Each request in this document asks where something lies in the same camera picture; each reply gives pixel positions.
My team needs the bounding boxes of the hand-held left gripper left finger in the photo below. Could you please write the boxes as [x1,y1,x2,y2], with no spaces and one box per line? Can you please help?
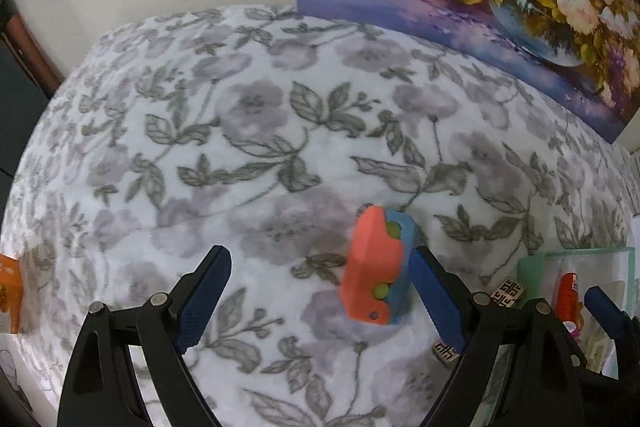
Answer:
[56,244,233,427]

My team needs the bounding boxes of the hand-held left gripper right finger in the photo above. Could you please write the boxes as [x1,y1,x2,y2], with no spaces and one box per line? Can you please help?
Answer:
[409,245,588,427]

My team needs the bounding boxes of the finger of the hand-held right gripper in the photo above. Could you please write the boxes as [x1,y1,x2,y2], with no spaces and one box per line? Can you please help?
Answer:
[584,285,640,388]

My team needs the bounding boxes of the cream toy truck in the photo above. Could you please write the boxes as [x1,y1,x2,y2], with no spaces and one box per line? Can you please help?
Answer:
[580,329,619,373]

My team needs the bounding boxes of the red glue stick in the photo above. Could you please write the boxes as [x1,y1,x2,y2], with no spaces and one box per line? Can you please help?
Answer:
[556,272,585,327]

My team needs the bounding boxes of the orange and blue plastic toy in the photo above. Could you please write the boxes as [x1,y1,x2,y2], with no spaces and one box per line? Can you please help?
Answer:
[341,205,420,327]

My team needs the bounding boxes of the grey floral blanket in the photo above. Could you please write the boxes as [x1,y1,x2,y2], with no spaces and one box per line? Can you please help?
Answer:
[0,4,640,427]

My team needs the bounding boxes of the orange cardboard box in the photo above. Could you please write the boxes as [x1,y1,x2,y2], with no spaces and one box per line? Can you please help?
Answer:
[0,254,24,335]

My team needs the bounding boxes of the dark wardrobe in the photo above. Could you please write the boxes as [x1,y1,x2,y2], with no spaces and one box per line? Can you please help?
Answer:
[0,0,63,180]

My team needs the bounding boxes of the flower painting canvas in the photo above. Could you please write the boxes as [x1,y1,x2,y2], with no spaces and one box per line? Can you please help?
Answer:
[295,0,640,146]

